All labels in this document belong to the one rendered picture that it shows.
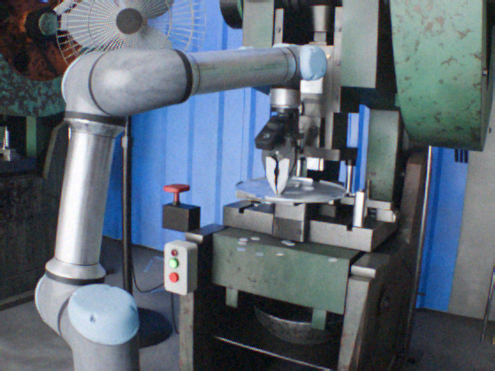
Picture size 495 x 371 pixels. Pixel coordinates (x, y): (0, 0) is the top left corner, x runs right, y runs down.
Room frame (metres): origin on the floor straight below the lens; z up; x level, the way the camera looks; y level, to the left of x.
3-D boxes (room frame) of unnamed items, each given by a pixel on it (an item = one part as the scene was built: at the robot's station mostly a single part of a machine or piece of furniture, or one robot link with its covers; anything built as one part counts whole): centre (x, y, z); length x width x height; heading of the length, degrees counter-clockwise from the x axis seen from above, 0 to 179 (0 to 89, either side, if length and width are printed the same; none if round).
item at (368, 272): (1.42, -0.50, 0.45); 0.92 x 0.12 x 0.90; 151
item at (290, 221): (1.28, -0.11, 0.72); 0.25 x 0.14 x 0.14; 151
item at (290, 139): (1.23, -0.09, 0.94); 0.09 x 0.08 x 0.12; 151
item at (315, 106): (1.39, -0.18, 1.04); 0.17 x 0.15 x 0.30; 151
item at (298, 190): (1.27, -0.11, 0.79); 0.29 x 0.29 x 0.01
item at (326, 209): (1.43, -0.20, 0.72); 0.20 x 0.16 x 0.03; 61
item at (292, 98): (1.22, -0.08, 1.02); 0.08 x 0.08 x 0.05
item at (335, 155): (1.43, -0.20, 0.86); 0.20 x 0.16 x 0.05; 61
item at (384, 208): (1.35, -0.35, 0.76); 0.17 x 0.06 x 0.10; 61
